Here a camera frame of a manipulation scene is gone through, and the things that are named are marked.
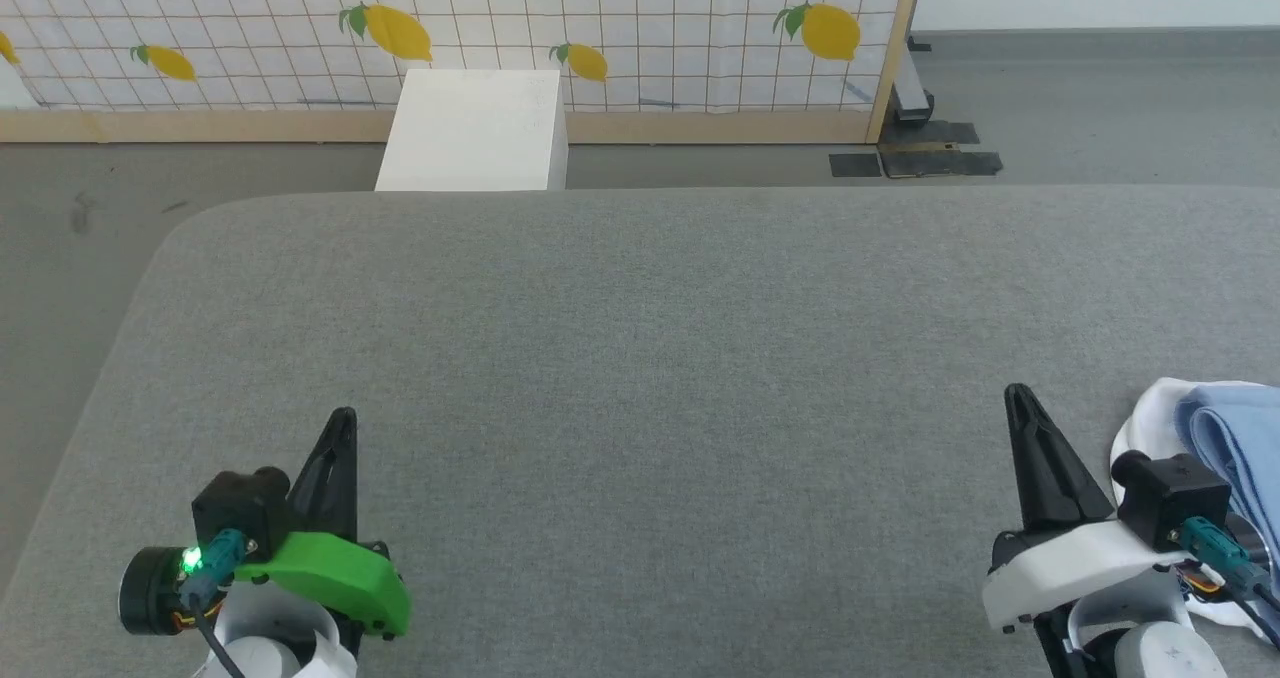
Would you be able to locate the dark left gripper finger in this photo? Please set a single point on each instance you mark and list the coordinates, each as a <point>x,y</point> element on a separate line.
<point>330,488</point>

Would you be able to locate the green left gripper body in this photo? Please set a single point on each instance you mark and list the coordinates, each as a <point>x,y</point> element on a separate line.
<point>340,578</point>

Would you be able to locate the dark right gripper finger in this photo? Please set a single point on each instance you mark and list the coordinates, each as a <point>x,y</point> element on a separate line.
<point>1055,478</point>

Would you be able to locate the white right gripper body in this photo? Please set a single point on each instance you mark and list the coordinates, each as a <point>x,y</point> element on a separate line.
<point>1060,573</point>

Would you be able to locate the light blue shirt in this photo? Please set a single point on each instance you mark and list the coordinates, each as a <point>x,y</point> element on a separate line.
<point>1240,438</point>

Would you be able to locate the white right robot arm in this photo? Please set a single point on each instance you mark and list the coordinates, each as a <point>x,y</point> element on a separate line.
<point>1150,653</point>

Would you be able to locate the large black floor plate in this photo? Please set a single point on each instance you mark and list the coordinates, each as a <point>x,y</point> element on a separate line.
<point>940,161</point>

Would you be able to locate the grey fabric sofa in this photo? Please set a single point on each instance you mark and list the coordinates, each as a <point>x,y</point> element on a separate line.
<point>650,358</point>

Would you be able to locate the white box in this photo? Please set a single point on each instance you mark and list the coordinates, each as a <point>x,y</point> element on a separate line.
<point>470,133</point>

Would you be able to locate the grey metal partition foot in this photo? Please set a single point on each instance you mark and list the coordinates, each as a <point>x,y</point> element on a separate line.
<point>912,88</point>

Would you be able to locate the lemon print partition screen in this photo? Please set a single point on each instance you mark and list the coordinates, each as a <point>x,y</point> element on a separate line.
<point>650,18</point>

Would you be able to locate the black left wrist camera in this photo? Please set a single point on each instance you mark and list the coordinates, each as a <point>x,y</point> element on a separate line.
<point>240,508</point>

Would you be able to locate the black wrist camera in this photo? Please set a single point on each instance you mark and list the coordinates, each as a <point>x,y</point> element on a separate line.
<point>1170,493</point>
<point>240,508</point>

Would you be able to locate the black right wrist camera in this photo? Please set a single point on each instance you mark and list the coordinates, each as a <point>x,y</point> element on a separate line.
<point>1170,493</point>

